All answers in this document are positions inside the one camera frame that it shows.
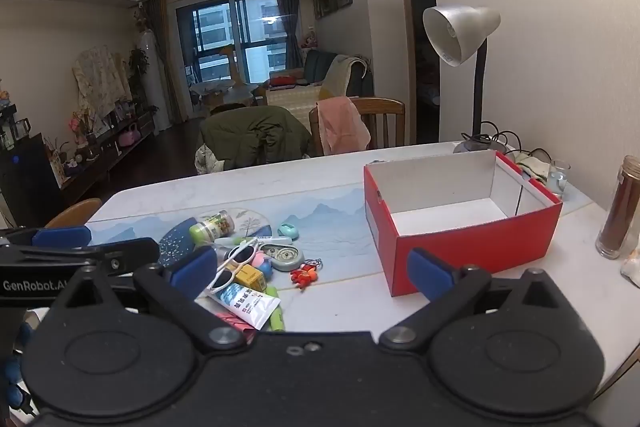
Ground dark green sofa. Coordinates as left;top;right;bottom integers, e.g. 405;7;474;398
265;49;373;118

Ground white floor air conditioner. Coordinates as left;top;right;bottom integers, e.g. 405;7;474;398
135;29;171;134

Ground grey correction tape dispenser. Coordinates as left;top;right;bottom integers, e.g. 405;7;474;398
262;243;304;271

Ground green white pen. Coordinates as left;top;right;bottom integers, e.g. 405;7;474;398
215;234;293;251

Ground white lumpy object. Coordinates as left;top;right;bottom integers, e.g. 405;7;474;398
620;252;640;291

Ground small yellow box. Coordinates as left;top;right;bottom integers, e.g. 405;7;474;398
235;264;266;292

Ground pink flowers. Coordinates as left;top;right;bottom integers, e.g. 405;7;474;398
67;112;89;144

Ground white quilted cloth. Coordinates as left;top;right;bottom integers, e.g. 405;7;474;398
195;144;227;176

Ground person's left hand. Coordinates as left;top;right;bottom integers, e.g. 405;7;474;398
4;322;31;413

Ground white desk lamp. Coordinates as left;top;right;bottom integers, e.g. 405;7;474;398
423;5;516;156

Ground black lamp cable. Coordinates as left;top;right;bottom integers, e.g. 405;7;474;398
480;122;551;164

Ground slatted wooden chair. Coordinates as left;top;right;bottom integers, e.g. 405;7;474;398
309;97;407;158

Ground clear glass cup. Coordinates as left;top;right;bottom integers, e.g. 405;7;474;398
547;160;572;200

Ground red cardboard box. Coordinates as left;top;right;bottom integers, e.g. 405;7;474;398
363;150;564;298

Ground tall bottle brown contents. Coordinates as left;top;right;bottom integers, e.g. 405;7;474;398
595;155;640;260

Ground green-lid plastic bottle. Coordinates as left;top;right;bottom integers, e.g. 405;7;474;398
189;210;236;244

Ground white sunglasses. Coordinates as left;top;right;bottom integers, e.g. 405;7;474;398
206;243;261;299

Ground patterned hanging cloth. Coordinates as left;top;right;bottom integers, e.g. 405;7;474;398
72;45;133;118

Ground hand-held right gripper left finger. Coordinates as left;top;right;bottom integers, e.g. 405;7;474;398
50;246;248;350

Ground round white table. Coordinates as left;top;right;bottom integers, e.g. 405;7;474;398
190;79;256;108

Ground cream quilted sofa cover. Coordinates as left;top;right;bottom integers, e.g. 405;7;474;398
265;84;323;118

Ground green cloth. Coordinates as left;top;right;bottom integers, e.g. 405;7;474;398
515;152;553;184

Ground curved-back wooden chair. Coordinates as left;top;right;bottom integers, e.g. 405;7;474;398
45;198;103;229

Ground olive green jacket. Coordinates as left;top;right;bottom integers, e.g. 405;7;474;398
200;105;313;172

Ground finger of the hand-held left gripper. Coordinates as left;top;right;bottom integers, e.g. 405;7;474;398
0;237;161;278
0;227;92;249

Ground green highlighter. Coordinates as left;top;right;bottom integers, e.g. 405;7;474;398
267;287;286;333

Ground black coffee machine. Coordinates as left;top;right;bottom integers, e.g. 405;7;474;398
0;104;32;148

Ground pink cloth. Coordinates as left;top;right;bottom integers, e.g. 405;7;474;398
316;97;372;156

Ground white ointment tube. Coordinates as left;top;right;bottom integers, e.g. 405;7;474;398
210;283;282;330

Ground beige blanket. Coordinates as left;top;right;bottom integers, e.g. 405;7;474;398
320;54;371;100

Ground brown curtain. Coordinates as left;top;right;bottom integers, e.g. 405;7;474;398
272;0;304;70
145;0;184;126

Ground black cabinet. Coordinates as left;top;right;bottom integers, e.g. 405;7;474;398
0;133;64;228

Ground yellow giraffe toy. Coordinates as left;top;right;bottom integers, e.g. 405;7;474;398
220;43;247;84

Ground potted green plant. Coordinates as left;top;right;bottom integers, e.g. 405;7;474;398
127;48;151;94

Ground low dark TV cabinet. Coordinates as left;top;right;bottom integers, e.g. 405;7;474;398
60;107;157;202

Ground balcony glass door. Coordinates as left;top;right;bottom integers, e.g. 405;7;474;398
176;0;288;118

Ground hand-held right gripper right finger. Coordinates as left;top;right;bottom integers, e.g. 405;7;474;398
378;248;583;350

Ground red figure keychain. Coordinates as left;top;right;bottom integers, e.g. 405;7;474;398
290;258;323;292

